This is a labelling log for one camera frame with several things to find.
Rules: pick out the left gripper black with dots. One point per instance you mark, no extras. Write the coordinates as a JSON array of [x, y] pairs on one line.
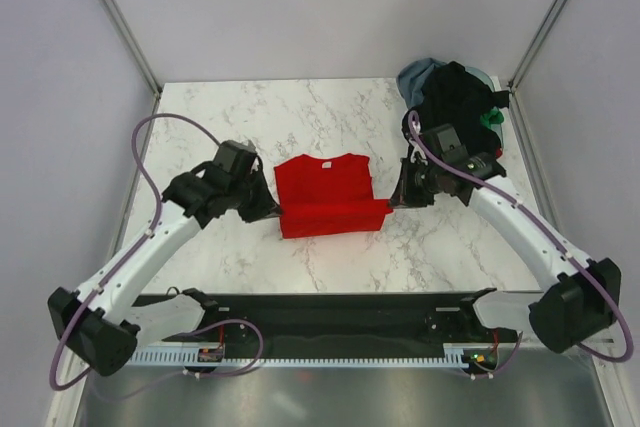
[[266, 206]]

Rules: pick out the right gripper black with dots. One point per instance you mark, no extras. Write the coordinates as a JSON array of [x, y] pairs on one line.
[[404, 195]]

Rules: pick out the red t shirt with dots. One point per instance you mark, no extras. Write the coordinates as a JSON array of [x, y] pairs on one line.
[[321, 197]]

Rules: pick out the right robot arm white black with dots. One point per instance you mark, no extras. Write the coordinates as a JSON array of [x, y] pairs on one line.
[[577, 297]]

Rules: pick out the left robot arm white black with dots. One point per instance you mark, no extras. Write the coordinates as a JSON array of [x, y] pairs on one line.
[[99, 322]]

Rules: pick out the black t shirt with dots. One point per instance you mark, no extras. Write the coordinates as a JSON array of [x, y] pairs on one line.
[[454, 95]]

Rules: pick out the grey blue t shirt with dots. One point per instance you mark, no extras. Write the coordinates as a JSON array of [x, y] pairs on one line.
[[412, 78]]

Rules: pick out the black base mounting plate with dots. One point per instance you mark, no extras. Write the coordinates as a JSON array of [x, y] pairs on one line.
[[347, 325]]

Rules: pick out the green garment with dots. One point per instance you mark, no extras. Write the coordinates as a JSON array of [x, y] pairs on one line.
[[493, 117]]

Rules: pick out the white slotted cable duct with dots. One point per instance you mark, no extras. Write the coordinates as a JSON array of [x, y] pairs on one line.
[[195, 357]]

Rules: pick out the right aluminium frame post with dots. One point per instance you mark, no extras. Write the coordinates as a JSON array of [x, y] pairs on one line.
[[549, 20]]

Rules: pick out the aluminium frame post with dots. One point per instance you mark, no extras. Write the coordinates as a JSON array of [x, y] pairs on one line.
[[132, 46], [549, 20]]

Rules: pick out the left aluminium frame post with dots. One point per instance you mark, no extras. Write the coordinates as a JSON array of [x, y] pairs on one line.
[[132, 46]]

